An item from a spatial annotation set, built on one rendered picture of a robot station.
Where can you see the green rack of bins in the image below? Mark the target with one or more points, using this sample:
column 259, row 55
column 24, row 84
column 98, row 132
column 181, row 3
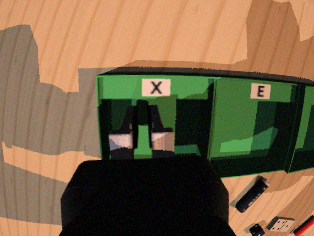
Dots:
column 251, row 124

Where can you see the tan domino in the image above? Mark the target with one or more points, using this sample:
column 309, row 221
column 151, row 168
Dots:
column 281, row 224

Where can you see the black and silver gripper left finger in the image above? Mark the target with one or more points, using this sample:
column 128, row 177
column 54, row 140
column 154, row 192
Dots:
column 121, row 141

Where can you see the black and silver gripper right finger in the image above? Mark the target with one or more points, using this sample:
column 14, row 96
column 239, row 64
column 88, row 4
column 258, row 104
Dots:
column 162, row 139

